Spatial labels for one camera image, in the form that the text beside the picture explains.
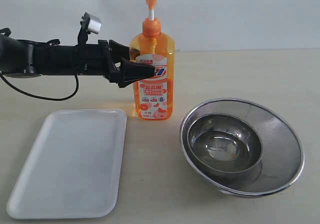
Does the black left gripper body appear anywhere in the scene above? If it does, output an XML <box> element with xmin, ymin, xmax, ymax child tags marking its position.
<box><xmin>74</xmin><ymin>40</ymin><xmax>120</xmax><ymax>83</ymax></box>

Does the orange dish soap pump bottle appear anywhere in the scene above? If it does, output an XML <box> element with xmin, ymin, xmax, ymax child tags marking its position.
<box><xmin>129</xmin><ymin>0</ymin><xmax>175</xmax><ymax>120</ymax></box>

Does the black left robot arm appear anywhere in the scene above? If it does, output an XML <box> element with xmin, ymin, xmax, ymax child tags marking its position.
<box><xmin>0</xmin><ymin>28</ymin><xmax>155</xmax><ymax>88</ymax></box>

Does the stainless steel bowl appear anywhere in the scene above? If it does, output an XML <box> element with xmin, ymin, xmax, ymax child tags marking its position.
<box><xmin>186</xmin><ymin>113</ymin><xmax>263</xmax><ymax>181</ymax></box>

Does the white rectangular plastic tray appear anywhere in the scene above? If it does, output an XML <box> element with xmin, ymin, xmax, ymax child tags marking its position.
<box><xmin>6</xmin><ymin>109</ymin><xmax>127</xmax><ymax>219</ymax></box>

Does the stainless steel mesh colander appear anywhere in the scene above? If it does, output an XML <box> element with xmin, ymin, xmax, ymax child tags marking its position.
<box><xmin>179</xmin><ymin>98</ymin><xmax>304</xmax><ymax>198</ymax></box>

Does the black camera cable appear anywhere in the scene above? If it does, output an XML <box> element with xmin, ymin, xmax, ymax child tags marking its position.
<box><xmin>0</xmin><ymin>72</ymin><xmax>80</xmax><ymax>101</ymax></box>

